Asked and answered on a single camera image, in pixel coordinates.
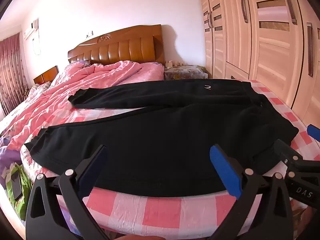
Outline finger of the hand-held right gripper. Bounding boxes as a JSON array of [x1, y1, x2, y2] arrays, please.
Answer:
[[274, 139, 320, 178], [306, 124, 320, 143]]

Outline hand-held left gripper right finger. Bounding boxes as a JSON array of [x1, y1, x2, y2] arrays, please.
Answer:
[[209, 144, 294, 240]]

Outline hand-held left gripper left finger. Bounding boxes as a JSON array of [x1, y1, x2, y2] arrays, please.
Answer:
[[25, 144, 110, 240]]

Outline black pants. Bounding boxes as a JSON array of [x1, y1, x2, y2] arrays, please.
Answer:
[[24, 78, 299, 198]]

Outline pink checked bed sheet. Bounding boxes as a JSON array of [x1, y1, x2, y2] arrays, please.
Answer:
[[0, 80, 320, 240]]

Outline green bag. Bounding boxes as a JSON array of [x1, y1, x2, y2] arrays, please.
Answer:
[[5, 164, 32, 222]]

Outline black phone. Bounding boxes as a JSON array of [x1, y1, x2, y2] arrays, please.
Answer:
[[10, 171, 23, 200]]

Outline pink quilt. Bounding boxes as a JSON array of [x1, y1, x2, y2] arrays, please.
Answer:
[[0, 60, 165, 155]]

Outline purple cloth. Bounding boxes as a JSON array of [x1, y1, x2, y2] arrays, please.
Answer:
[[0, 136, 25, 178]]

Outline light wooden wardrobe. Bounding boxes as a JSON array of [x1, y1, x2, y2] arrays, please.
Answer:
[[196, 0, 320, 125]]

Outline nightstand with floral cover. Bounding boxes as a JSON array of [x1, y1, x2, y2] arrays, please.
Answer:
[[164, 65, 208, 81]]

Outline small wooden headboard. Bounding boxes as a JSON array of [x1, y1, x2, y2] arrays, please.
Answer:
[[33, 65, 58, 84]]

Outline wooden padded headboard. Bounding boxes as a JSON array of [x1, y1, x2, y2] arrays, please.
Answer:
[[67, 24, 166, 67]]

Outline dark red patterned curtain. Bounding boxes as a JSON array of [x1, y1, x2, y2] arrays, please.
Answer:
[[0, 32, 29, 115]]

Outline white air conditioner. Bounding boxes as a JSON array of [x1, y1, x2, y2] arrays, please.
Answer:
[[24, 18, 40, 40]]

